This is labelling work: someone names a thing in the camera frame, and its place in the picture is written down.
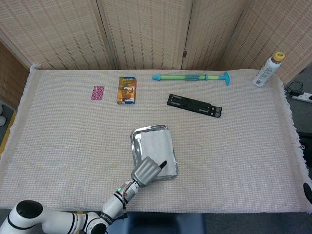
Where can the white sheet of paper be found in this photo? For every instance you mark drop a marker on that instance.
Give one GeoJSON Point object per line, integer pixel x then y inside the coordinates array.
{"type": "Point", "coordinates": [156, 146]}

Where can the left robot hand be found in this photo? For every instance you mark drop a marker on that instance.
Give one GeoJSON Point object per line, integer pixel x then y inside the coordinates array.
{"type": "Point", "coordinates": [145, 171]}

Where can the silver metal tray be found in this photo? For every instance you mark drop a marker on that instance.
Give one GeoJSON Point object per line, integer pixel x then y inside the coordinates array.
{"type": "Point", "coordinates": [135, 146]}

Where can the green and blue water pump toy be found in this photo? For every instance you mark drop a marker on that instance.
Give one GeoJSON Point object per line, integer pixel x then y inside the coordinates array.
{"type": "Point", "coordinates": [175, 77]}

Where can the white floor object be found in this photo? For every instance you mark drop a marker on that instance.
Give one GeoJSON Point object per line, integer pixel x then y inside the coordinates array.
{"type": "Point", "coordinates": [2, 119]}

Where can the black folding laptop stand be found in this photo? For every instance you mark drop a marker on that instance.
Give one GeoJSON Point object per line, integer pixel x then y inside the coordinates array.
{"type": "Point", "coordinates": [187, 103]}

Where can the beige woven tablecloth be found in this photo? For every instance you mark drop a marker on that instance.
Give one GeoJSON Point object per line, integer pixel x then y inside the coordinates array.
{"type": "Point", "coordinates": [219, 158]}

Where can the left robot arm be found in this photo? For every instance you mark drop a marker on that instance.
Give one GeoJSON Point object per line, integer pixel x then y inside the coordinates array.
{"type": "Point", "coordinates": [73, 219]}

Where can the orange card box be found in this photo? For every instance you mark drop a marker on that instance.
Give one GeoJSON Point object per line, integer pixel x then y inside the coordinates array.
{"type": "Point", "coordinates": [126, 91]}

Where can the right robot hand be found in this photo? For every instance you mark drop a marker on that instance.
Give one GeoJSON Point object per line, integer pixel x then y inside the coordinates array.
{"type": "Point", "coordinates": [308, 192]}

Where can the white power strip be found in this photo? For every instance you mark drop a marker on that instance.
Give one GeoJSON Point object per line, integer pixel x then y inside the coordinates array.
{"type": "Point", "coordinates": [303, 97]}

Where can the woven folding screen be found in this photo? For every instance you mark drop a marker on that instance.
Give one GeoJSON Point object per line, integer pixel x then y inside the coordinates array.
{"type": "Point", "coordinates": [146, 31]}

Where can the pink patterned card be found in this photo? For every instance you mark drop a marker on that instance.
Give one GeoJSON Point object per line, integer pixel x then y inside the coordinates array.
{"type": "Point", "coordinates": [97, 92]}

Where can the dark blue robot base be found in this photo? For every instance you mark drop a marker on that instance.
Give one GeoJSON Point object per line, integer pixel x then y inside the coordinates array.
{"type": "Point", "coordinates": [165, 224]}

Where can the white bottle with yellow cap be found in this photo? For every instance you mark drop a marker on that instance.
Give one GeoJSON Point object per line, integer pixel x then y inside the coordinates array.
{"type": "Point", "coordinates": [264, 73]}

